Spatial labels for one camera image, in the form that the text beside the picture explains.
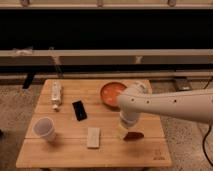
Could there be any dark red pepper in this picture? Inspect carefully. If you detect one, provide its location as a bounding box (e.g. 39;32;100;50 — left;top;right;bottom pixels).
124;132;144;141

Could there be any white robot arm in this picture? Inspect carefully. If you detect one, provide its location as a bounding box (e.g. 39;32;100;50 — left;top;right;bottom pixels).
117;82;213;139

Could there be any orange ceramic bowl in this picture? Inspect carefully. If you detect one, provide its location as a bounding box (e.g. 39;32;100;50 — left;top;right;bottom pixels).
100;82;127;108

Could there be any white rectangular block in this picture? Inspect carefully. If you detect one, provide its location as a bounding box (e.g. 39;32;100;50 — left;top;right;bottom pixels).
87;127;100;148

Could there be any black phone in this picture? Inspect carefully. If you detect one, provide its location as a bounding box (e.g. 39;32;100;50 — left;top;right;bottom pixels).
72;101;87;121

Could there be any wooden table board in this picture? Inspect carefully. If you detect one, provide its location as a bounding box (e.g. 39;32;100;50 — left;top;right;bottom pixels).
16;79;171;168

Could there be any white plastic cup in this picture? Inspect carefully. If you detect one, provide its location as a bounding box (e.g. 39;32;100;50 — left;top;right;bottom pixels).
33;117;56;142

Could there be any black cable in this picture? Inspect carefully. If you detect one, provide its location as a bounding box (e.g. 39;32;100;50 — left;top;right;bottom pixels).
201;124;213;168

